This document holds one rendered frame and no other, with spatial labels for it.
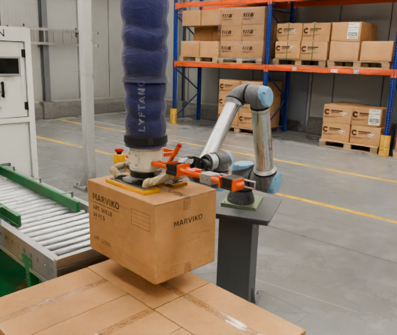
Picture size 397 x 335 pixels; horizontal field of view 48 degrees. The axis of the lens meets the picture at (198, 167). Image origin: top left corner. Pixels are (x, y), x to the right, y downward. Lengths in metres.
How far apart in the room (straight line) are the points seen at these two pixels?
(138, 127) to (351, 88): 8.84
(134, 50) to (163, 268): 1.05
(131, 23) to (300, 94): 9.20
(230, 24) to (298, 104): 2.51
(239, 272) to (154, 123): 1.37
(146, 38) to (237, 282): 1.80
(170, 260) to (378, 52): 7.55
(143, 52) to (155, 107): 0.27
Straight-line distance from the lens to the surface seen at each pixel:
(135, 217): 2.19
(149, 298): 2.36
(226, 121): 2.59
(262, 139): 2.74
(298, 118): 11.29
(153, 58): 2.21
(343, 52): 9.46
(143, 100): 2.23
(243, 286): 3.22
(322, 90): 11.05
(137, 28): 2.22
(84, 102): 5.88
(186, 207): 2.18
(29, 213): 3.61
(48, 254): 2.78
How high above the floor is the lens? 1.73
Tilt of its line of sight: 14 degrees down
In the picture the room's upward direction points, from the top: 2 degrees clockwise
